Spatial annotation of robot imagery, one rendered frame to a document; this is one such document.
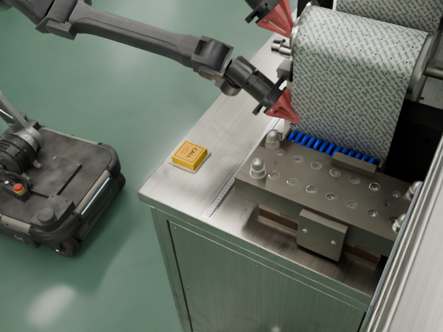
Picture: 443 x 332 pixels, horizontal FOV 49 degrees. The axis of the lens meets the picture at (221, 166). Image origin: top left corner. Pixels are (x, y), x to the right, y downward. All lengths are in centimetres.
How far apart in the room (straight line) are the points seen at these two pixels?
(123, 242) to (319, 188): 137
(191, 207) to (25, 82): 227
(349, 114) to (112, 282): 140
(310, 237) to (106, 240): 138
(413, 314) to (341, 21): 86
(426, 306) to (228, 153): 111
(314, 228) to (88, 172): 141
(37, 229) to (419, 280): 197
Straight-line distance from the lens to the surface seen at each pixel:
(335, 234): 103
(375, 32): 102
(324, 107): 111
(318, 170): 110
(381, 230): 103
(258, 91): 113
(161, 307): 209
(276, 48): 117
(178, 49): 114
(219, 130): 137
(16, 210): 224
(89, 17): 123
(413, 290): 23
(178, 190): 124
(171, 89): 298
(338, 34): 102
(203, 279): 145
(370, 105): 106
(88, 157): 233
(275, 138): 112
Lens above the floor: 185
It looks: 48 degrees down
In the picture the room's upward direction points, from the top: 4 degrees counter-clockwise
